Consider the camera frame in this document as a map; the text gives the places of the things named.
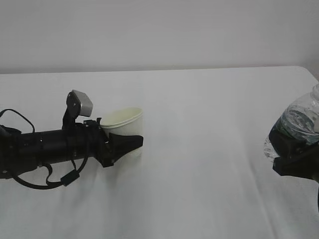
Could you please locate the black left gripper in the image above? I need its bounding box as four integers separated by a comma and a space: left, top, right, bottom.
83, 119, 144, 167

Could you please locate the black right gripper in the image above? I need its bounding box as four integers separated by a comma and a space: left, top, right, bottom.
269, 130, 319, 182

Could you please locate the white paper cup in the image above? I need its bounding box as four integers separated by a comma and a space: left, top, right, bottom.
101, 107, 145, 156

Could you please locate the clear green-label water bottle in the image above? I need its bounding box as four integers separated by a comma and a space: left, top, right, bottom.
263, 84, 319, 164

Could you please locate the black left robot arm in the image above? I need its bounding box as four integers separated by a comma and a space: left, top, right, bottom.
0, 120, 144, 179

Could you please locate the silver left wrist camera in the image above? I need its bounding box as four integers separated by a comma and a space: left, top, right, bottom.
66, 90, 93, 118

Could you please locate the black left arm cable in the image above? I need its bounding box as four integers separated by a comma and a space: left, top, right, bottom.
0, 108, 88, 190

